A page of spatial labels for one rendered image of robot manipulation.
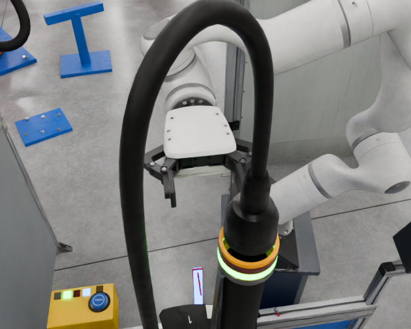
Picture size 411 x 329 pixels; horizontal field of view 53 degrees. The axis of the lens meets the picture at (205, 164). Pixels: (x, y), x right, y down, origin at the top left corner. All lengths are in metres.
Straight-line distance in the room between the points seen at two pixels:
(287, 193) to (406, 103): 0.44
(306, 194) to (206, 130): 0.65
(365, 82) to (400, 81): 1.79
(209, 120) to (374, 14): 0.29
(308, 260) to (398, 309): 1.19
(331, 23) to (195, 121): 0.25
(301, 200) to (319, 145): 1.74
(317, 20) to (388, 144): 0.53
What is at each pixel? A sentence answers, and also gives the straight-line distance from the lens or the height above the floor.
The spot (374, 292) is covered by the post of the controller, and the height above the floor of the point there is 0.94.
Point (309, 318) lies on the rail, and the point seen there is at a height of 0.84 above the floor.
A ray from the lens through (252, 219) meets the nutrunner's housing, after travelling 0.26.
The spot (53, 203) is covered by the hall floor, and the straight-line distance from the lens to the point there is 2.84.
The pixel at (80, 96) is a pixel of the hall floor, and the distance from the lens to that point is 3.67.
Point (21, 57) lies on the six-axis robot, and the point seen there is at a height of 0.04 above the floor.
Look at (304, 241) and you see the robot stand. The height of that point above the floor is 0.93.
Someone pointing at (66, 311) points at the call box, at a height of 1.07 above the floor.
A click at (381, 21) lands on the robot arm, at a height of 1.77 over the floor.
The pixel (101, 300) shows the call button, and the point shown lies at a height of 1.08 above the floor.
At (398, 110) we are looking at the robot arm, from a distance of 0.96.
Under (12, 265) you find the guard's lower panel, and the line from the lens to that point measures 1.90.
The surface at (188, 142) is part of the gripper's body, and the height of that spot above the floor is 1.67.
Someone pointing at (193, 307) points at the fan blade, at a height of 1.20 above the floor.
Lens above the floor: 2.05
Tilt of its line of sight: 45 degrees down
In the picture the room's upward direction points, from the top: straight up
